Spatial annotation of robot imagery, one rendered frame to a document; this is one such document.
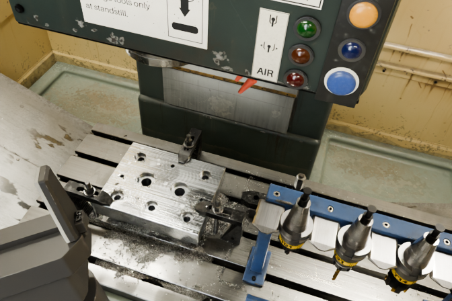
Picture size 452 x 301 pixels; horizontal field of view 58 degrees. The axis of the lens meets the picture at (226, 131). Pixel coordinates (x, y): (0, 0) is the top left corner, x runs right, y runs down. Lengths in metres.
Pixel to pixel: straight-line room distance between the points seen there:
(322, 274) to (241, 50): 0.79
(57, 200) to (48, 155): 1.37
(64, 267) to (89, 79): 1.83
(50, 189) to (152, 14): 0.24
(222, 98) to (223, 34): 0.94
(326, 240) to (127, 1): 0.56
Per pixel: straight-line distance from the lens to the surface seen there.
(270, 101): 1.34
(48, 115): 1.80
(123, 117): 1.93
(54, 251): 0.36
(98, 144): 1.39
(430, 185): 1.91
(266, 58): 0.46
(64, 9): 0.55
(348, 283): 1.16
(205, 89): 1.39
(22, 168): 1.66
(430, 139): 1.92
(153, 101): 1.55
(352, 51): 0.43
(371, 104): 1.80
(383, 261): 0.83
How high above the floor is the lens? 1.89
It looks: 45 degrees down
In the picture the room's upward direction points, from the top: 5 degrees clockwise
